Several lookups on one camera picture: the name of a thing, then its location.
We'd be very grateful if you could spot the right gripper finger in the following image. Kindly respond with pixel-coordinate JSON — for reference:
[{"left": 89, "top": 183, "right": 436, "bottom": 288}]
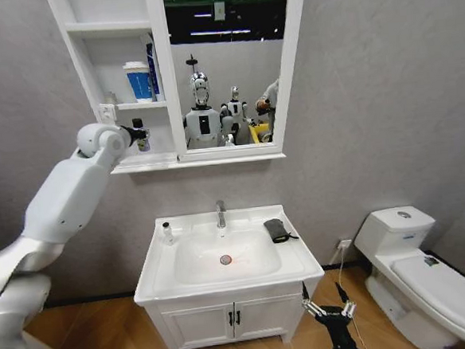
[
  {"left": 334, "top": 280, "right": 358, "bottom": 320},
  {"left": 300, "top": 281, "right": 322, "bottom": 319}
]

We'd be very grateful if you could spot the black-capped shampoo bottle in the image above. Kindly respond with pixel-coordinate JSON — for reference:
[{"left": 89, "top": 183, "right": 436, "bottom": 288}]
[{"left": 131, "top": 116, "right": 153, "bottom": 154}]

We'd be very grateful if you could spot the grey folded towel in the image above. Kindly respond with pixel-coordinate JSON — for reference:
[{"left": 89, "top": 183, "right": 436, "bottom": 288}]
[{"left": 263, "top": 216, "right": 300, "bottom": 245}]

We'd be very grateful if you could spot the white vanity cabinet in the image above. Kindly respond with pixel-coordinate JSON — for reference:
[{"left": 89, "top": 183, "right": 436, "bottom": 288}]
[{"left": 143, "top": 280, "right": 322, "bottom": 349}]

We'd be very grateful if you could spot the cabinet mirror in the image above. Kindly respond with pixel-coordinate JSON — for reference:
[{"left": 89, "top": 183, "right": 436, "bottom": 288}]
[{"left": 162, "top": 0, "right": 301, "bottom": 151}]

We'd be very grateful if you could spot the white ceramic washbasin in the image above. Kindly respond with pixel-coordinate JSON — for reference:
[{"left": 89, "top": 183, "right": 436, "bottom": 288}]
[{"left": 127, "top": 201, "right": 327, "bottom": 308}]

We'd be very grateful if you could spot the blue and white cup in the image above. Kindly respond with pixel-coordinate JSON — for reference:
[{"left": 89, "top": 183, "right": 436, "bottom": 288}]
[{"left": 123, "top": 60, "right": 155, "bottom": 105}]

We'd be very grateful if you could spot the blue standing tube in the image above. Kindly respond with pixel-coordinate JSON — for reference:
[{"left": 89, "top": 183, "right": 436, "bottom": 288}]
[{"left": 143, "top": 32, "right": 165, "bottom": 103}]

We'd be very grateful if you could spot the white toilet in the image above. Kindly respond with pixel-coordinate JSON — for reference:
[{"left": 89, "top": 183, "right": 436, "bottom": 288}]
[{"left": 351, "top": 202, "right": 465, "bottom": 349}]

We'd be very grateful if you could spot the white toilet seat lid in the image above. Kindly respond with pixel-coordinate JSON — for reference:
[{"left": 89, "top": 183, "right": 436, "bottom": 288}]
[{"left": 389, "top": 251, "right": 465, "bottom": 349}]

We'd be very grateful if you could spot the chrome faucet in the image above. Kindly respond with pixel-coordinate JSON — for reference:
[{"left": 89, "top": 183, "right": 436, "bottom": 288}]
[{"left": 213, "top": 199, "right": 229, "bottom": 230}]

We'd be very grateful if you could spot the thin white cable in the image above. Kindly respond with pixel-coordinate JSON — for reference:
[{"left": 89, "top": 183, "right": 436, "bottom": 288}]
[{"left": 335, "top": 245, "right": 368, "bottom": 349}]

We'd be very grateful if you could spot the white wall socket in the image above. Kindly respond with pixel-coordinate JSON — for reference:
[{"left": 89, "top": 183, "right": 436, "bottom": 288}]
[{"left": 97, "top": 102, "right": 118, "bottom": 124}]

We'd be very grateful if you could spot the white mirror wall cabinet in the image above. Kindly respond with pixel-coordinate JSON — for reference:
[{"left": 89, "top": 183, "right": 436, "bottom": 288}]
[{"left": 45, "top": 0, "right": 319, "bottom": 178}]

